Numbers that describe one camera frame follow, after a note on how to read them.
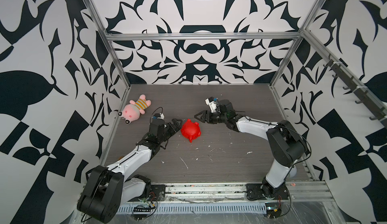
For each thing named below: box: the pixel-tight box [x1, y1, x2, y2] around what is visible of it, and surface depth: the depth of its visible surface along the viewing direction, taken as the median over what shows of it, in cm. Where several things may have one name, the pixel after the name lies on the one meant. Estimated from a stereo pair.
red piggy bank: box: [180, 118, 202, 143], surface depth 90 cm
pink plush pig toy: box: [117, 94, 152, 125], surface depth 100 cm
